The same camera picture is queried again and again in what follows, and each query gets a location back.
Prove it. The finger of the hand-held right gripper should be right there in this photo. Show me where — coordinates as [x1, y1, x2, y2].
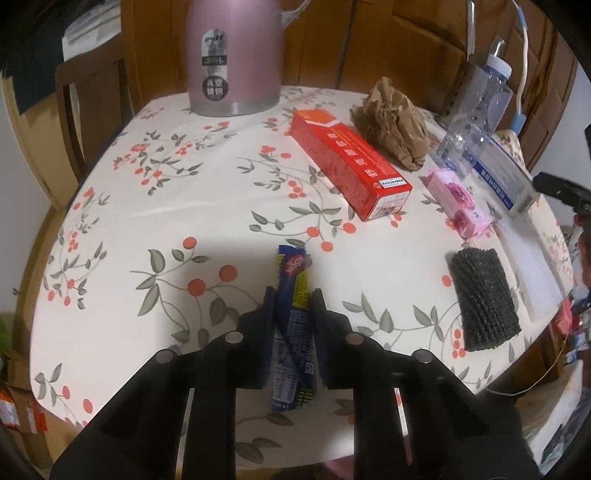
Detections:
[533, 172, 591, 208]

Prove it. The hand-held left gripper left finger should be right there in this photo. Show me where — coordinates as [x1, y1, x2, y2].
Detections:
[50, 286, 278, 480]

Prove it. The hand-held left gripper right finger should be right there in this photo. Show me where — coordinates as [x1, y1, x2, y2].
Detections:
[309, 288, 541, 480]

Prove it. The blue snack wrapper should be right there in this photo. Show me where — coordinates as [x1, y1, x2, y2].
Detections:
[269, 244, 319, 412]

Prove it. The brown paper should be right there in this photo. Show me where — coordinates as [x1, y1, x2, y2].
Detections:
[350, 76, 430, 172]

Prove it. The white and blue box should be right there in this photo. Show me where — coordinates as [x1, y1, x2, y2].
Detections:
[475, 134, 541, 217]

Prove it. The white folded cloth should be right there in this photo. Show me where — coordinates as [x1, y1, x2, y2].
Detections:
[496, 217, 564, 324]

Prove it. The pink tissue pack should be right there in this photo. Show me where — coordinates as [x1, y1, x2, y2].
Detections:
[426, 168, 494, 239]

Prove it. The clear plastic bottle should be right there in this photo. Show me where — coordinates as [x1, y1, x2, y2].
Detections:
[434, 39, 514, 181]

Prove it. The dark scouring pad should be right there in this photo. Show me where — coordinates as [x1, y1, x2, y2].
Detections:
[444, 248, 522, 353]

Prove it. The long red carton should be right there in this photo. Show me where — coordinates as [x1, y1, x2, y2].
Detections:
[290, 109, 413, 221]

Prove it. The cardboard box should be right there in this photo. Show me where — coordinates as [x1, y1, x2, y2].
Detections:
[0, 355, 56, 462]

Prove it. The pink thermos jug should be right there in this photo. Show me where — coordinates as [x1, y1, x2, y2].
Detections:
[185, 0, 311, 117]

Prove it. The wooden chair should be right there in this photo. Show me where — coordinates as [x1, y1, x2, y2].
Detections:
[54, 58, 136, 172]

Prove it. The white and blue handle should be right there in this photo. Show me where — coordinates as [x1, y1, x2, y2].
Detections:
[508, 0, 533, 136]

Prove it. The long metal utensil handle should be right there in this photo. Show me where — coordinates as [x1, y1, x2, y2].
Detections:
[465, 0, 479, 62]

